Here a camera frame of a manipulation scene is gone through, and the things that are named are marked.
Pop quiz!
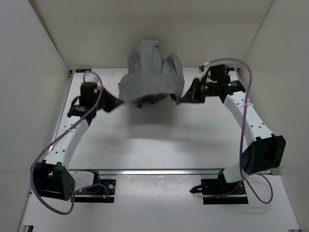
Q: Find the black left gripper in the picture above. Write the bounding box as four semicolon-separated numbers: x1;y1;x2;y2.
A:
94;84;125;111

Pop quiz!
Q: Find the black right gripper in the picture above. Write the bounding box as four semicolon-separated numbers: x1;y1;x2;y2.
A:
180;78;217;104

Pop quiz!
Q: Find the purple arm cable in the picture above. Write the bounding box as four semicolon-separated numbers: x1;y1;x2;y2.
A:
200;58;274;205
30;71;111;215

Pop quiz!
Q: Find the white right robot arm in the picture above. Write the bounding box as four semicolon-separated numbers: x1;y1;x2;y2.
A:
180;78;286;194

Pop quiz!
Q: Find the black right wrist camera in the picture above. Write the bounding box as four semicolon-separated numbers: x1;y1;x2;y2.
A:
198;65;230;83

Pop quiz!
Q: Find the left blue corner label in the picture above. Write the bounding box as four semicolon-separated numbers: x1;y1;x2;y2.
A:
75;69;92;73

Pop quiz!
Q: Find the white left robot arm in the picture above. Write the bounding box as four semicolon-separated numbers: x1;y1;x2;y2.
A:
30;84;124;201

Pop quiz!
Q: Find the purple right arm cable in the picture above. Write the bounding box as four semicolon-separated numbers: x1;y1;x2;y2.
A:
200;58;274;205

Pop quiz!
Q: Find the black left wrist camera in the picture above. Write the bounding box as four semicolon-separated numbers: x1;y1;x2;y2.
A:
79;82;98;108

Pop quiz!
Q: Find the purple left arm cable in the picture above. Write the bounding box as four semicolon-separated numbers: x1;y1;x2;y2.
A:
30;71;111;215

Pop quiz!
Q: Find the aluminium front table rail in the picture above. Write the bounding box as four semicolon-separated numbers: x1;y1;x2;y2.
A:
69;168;222;175

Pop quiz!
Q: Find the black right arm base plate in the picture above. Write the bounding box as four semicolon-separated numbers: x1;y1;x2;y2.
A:
189;171;249;205

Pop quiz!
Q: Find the grey pleated skirt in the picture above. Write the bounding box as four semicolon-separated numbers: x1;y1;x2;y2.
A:
118;40;185;108

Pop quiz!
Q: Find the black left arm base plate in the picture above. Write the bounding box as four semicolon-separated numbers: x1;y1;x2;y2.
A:
71;169;116;203

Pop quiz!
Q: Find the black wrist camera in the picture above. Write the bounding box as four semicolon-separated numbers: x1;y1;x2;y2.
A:
198;65;230;83
79;82;98;108

